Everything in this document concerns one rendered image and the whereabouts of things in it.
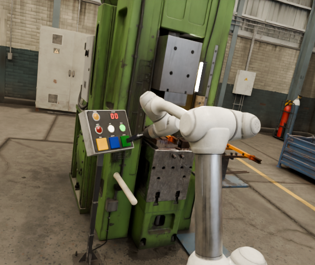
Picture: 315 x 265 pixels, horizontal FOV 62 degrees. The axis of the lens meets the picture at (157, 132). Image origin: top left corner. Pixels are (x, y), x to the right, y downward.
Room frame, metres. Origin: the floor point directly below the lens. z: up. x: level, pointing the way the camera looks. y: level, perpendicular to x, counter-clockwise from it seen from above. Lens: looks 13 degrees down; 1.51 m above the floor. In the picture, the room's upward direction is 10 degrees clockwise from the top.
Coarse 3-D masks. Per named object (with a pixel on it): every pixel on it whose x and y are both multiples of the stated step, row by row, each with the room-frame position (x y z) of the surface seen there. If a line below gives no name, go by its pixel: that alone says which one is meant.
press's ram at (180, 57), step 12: (168, 36) 2.01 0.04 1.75; (168, 48) 2.01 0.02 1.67; (180, 48) 2.06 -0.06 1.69; (192, 48) 2.10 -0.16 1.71; (156, 60) 2.12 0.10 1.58; (168, 60) 2.02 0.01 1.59; (180, 60) 2.06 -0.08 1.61; (192, 60) 2.11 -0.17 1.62; (156, 72) 2.09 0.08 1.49; (168, 72) 2.03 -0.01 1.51; (180, 72) 2.07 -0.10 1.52; (192, 72) 2.12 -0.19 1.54; (156, 84) 2.06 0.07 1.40; (168, 84) 2.03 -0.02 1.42; (180, 84) 2.08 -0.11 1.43; (192, 84) 2.13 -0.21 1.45
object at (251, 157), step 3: (228, 144) 2.33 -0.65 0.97; (231, 147) 2.28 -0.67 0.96; (234, 147) 2.25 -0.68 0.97; (237, 150) 2.20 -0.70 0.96; (240, 150) 2.17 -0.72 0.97; (240, 153) 2.16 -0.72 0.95; (246, 153) 2.12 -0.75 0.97; (246, 156) 2.09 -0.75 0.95; (249, 156) 2.04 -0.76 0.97; (252, 156) 2.03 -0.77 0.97; (249, 159) 2.04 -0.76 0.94; (252, 159) 2.02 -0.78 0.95; (255, 159) 2.00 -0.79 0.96; (258, 159) 1.97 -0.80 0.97; (258, 162) 1.96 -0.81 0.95
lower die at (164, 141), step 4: (144, 128) 2.36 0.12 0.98; (156, 140) 2.03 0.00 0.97; (160, 140) 2.04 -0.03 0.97; (164, 140) 2.06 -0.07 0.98; (168, 140) 2.07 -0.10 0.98; (156, 144) 2.03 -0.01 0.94; (160, 144) 2.04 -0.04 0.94; (164, 144) 2.06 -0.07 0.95; (168, 144) 2.07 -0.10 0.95; (172, 144) 2.09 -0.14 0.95
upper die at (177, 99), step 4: (152, 88) 2.24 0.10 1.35; (156, 92) 2.16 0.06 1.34; (160, 92) 2.10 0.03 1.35; (164, 92) 2.03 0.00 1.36; (168, 92) 2.04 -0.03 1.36; (160, 96) 2.09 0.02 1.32; (164, 96) 2.03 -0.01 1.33; (168, 96) 2.04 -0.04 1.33; (172, 96) 2.06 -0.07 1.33; (176, 96) 2.07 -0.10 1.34; (180, 96) 2.09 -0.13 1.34; (184, 96) 2.11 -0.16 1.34; (168, 100) 2.04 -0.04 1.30; (172, 100) 2.06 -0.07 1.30; (176, 100) 2.08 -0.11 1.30; (180, 100) 2.09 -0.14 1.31; (184, 100) 2.11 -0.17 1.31; (176, 104) 2.08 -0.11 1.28; (180, 104) 2.09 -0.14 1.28; (184, 104) 2.11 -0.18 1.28
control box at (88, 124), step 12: (84, 120) 1.60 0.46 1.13; (96, 120) 1.63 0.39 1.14; (108, 120) 1.71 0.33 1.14; (120, 120) 1.79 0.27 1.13; (84, 132) 1.59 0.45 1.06; (96, 132) 1.59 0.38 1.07; (108, 132) 1.67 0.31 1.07; (120, 132) 1.74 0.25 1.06; (96, 144) 1.56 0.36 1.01; (108, 144) 1.63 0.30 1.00; (120, 144) 1.70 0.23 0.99; (132, 144) 1.78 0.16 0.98
